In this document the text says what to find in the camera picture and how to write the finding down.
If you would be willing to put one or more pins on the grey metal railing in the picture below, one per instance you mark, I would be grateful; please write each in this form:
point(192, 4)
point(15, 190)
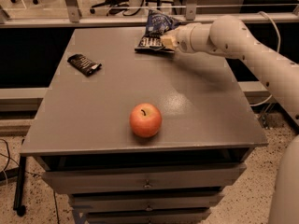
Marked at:
point(76, 13)

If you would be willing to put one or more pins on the top grey drawer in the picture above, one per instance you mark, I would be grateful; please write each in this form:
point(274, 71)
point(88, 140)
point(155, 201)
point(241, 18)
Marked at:
point(144, 178)

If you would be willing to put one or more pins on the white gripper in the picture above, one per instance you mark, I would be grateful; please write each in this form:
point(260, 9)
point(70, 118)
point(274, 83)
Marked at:
point(183, 38)

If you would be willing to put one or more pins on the bottom grey drawer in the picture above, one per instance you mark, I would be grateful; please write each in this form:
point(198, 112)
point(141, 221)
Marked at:
point(170, 216)

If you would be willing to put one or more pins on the middle grey drawer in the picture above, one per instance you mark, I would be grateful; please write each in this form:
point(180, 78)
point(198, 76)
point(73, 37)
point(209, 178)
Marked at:
point(146, 202)

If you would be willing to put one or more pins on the blue chip bag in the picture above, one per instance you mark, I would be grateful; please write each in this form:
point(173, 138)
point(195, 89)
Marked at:
point(157, 25)

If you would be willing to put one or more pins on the black snack bar wrapper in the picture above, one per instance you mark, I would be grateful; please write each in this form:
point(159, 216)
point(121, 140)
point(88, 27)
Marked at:
point(85, 66)

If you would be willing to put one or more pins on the grey drawer cabinet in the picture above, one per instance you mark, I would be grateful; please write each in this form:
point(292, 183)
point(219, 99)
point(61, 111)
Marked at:
point(148, 138)

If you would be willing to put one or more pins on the black stand with wheel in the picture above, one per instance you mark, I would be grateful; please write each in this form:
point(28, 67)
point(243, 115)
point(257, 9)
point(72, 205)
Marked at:
point(18, 207)

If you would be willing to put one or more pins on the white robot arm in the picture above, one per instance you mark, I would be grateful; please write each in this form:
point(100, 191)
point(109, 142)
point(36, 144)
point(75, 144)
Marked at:
point(229, 37)

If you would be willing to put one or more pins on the red apple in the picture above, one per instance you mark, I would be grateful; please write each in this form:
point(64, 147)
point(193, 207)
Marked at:
point(145, 120)

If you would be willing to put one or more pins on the grey drawer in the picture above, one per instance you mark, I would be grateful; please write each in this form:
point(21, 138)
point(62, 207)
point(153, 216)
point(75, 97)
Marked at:
point(144, 178)
point(146, 202)
point(170, 216)

